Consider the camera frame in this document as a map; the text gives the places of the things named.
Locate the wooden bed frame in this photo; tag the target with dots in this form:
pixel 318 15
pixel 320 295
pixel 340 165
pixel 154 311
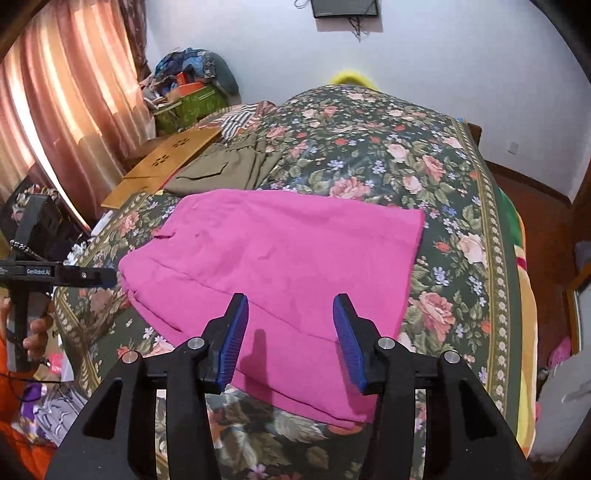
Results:
pixel 473 129

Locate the wall-mounted television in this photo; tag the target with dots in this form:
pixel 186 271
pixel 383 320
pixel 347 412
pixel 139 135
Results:
pixel 345 8

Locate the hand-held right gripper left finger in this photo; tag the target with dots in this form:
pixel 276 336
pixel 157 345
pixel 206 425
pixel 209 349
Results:
pixel 232 339

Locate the multicoloured striped blanket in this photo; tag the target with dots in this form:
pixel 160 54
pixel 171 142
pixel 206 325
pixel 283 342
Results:
pixel 524 286

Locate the pink pants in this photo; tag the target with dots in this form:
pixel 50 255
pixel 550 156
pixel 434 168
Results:
pixel 272 272

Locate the person's left hand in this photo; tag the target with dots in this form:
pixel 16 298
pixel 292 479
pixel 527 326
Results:
pixel 36 330

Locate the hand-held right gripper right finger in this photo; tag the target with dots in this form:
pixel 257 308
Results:
pixel 347 339

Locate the striped cloth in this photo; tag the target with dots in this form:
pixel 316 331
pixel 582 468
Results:
pixel 242 119

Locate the green cardboard box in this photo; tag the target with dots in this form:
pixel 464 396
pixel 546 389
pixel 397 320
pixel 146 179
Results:
pixel 184 108

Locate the pile of clothes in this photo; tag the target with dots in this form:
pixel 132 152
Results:
pixel 194 69

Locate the yellow pillow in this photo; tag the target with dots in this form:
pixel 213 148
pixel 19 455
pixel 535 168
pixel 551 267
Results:
pixel 351 77

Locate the olive green pants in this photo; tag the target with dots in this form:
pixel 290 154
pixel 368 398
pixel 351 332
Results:
pixel 226 168

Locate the floral bed blanket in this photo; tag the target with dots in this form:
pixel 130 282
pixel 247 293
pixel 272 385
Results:
pixel 369 184

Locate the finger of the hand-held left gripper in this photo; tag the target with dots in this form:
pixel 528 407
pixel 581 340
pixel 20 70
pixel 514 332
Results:
pixel 87 276

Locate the wooden lap desk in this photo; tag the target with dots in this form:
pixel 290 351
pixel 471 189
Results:
pixel 159 164

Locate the pink striped curtain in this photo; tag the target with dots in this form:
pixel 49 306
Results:
pixel 64 101

